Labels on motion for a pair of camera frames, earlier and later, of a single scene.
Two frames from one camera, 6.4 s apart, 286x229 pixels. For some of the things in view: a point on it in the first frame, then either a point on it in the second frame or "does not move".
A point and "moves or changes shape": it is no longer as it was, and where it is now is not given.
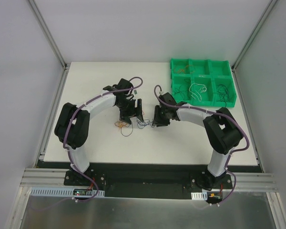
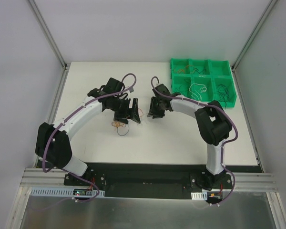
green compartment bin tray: [200, 82] does not move
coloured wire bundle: [119, 124] moves or changes shape
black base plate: [148, 180] does not move
